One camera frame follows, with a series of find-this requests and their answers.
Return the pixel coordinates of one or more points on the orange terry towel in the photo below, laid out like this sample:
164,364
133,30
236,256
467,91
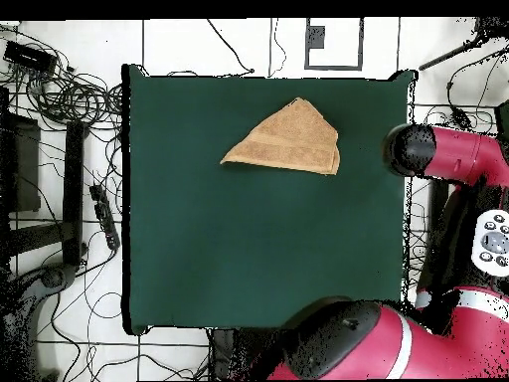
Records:
294,139

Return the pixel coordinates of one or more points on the black power strip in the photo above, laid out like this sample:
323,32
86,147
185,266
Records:
105,217

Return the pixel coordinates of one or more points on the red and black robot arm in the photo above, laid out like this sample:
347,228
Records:
457,350

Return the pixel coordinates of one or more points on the grey square floor frame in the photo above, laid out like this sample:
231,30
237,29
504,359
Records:
307,55

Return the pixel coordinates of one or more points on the black power adapter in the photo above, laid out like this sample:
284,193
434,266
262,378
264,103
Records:
461,117

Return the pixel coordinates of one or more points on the dark green table cloth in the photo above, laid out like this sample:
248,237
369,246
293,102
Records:
238,238

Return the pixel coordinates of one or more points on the black camera stand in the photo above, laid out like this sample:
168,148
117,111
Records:
53,276

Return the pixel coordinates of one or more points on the black metal frame bar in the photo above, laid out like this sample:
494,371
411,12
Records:
73,191

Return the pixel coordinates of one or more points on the black electronics box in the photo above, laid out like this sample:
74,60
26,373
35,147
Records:
30,57

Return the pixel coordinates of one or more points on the dark grey square patch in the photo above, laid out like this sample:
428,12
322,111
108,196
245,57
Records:
317,38

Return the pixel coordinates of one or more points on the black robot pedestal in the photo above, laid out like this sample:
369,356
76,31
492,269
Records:
238,354

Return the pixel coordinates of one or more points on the black tripod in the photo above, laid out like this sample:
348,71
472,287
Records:
491,26

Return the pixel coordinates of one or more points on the black flat panel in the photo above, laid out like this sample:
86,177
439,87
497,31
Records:
24,167

